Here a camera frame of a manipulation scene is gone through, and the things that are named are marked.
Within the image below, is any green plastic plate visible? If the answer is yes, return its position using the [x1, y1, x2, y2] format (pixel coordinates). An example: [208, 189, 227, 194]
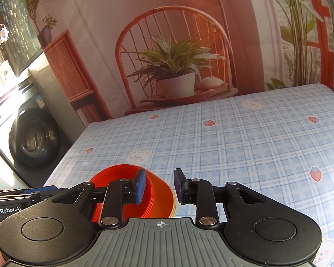
[170, 199, 180, 219]

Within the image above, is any printed wall backdrop cloth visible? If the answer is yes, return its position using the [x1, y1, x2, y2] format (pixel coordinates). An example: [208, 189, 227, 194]
[19, 0, 334, 129]

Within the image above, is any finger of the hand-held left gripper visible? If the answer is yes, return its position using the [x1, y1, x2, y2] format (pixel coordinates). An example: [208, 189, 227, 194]
[0, 194, 48, 201]
[0, 185, 71, 196]

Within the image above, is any orange square plastic plate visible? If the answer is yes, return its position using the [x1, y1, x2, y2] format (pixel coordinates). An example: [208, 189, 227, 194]
[149, 174, 176, 219]

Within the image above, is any dark window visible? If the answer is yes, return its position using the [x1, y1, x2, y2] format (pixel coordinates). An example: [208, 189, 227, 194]
[0, 0, 44, 77]

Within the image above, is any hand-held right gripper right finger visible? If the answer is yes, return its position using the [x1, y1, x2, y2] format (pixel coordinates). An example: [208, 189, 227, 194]
[174, 168, 275, 226]

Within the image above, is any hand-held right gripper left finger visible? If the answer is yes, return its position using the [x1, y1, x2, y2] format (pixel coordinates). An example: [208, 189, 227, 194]
[51, 168, 148, 228]

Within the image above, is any blue checked tablecloth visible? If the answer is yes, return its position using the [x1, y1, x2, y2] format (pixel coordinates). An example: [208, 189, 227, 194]
[44, 83, 334, 267]

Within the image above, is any grey washing machine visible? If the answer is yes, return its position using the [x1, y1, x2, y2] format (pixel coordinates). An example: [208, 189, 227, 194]
[0, 83, 73, 187]

